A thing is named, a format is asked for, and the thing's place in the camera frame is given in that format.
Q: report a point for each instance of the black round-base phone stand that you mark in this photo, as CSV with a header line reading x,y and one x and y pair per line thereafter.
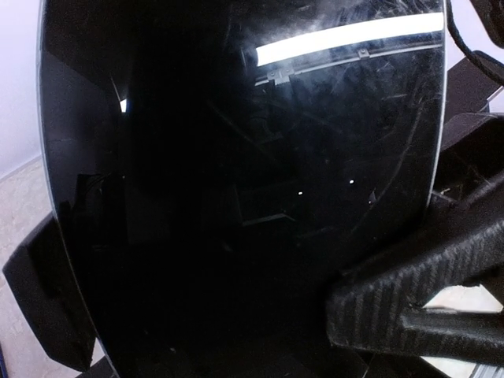
x,y
468,187

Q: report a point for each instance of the black smartphone silver edge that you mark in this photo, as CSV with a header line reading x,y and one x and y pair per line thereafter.
x,y
215,166

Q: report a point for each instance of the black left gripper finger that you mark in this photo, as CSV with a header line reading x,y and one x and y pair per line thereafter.
x,y
380,305

